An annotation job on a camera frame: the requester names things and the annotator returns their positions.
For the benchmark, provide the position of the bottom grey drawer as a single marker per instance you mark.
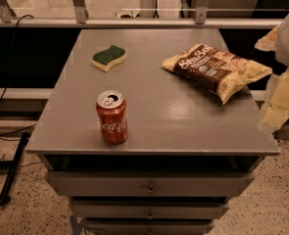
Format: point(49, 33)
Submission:
point(148, 227)

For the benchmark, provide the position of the black stand leg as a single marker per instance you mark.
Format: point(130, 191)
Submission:
point(11, 167)

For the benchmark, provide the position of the grey drawer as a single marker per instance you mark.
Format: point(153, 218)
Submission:
point(149, 183)
point(160, 209)
point(148, 227)

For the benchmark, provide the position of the green and yellow sponge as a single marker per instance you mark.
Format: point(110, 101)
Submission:
point(107, 59)

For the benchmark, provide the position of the red Coca-Cola can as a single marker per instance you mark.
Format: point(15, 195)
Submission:
point(112, 114)

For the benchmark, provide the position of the brown and cream chip bag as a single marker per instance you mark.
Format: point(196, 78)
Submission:
point(221, 72)

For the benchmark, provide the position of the middle grey drawer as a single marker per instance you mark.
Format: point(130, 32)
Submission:
point(160, 209)

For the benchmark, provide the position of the metal window railing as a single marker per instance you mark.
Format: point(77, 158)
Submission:
point(144, 13)

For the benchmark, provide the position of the top grey drawer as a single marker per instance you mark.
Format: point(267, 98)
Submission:
point(149, 183)

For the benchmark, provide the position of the grey drawer cabinet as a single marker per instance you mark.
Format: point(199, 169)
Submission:
point(173, 124)

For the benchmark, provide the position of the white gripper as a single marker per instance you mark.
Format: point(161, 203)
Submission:
point(277, 106)

